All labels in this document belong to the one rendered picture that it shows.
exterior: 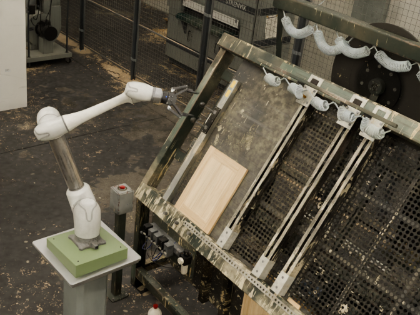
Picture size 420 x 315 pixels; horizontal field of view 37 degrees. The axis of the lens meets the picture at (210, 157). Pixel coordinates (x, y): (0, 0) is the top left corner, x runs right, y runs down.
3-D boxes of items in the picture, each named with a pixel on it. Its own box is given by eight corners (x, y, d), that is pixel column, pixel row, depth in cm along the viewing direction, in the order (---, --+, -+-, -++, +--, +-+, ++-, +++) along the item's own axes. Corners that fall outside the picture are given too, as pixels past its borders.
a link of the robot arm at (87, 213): (75, 240, 375) (75, 208, 366) (72, 225, 391) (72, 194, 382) (102, 238, 380) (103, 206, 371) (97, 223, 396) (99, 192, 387)
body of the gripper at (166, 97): (161, 90, 367) (176, 94, 369) (159, 104, 367) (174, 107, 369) (163, 88, 360) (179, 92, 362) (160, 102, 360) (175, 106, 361)
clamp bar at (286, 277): (274, 288, 357) (251, 282, 339) (384, 111, 348) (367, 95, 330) (286, 298, 350) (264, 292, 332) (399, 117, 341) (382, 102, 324)
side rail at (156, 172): (152, 184, 451) (141, 180, 443) (229, 54, 443) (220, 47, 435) (156, 188, 447) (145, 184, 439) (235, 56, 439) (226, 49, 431)
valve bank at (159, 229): (133, 245, 430) (135, 216, 419) (150, 239, 438) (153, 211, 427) (175, 285, 397) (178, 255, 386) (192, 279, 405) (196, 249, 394)
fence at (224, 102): (165, 199, 430) (162, 197, 427) (236, 80, 423) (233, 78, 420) (170, 202, 427) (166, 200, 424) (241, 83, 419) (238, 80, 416)
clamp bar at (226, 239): (220, 243, 390) (197, 235, 372) (319, 80, 381) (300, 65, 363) (230, 252, 383) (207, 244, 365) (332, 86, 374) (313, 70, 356)
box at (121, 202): (109, 208, 435) (110, 186, 426) (124, 204, 442) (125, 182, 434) (117, 216, 427) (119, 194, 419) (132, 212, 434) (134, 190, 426)
